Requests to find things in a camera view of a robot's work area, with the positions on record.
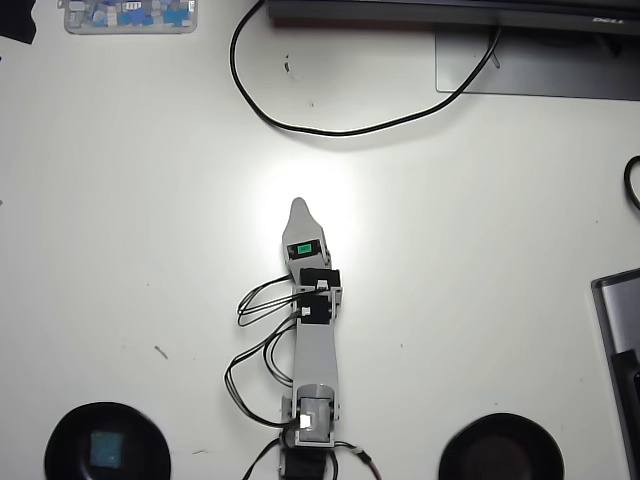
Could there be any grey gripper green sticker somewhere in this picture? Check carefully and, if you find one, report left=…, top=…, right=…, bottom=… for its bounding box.
left=281, top=196, right=333, bottom=272

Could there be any blue foam cube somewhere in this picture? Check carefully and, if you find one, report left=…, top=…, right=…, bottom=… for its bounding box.
left=89, top=430, right=125, bottom=469

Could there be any black Dell monitor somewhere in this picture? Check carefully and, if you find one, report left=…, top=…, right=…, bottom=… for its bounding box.
left=264, top=0, right=640, bottom=36

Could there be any clear box of small parts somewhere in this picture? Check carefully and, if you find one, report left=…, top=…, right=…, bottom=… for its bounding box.
left=63, top=0, right=199, bottom=35

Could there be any black round bowl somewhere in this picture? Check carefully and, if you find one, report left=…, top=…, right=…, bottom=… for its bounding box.
left=43, top=401, right=172, bottom=480
left=438, top=412, right=566, bottom=480

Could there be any grey laptop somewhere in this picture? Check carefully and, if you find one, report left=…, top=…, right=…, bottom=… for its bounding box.
left=590, top=268, right=640, bottom=480

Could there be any black object at table edge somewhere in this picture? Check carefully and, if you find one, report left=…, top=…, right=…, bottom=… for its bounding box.
left=0, top=0, right=39, bottom=46

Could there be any dark flat rectangular device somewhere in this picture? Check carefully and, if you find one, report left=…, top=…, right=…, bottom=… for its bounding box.
left=609, top=348, right=640, bottom=454

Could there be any thick black monitor cable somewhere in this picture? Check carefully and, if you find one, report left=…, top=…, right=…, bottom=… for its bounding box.
left=229, top=0, right=503, bottom=137

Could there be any black three-wire servo cable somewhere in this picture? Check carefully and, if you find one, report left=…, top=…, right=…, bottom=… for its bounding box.
left=224, top=322, right=300, bottom=429
left=236, top=276, right=304, bottom=329

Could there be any thin cable with white connector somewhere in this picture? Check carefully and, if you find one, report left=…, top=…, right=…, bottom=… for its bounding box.
left=332, top=441, right=385, bottom=480

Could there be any black base cable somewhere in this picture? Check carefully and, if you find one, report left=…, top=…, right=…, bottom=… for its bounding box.
left=242, top=437, right=285, bottom=480

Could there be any black looped cable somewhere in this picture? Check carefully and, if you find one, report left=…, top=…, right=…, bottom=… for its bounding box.
left=623, top=155, right=640, bottom=209

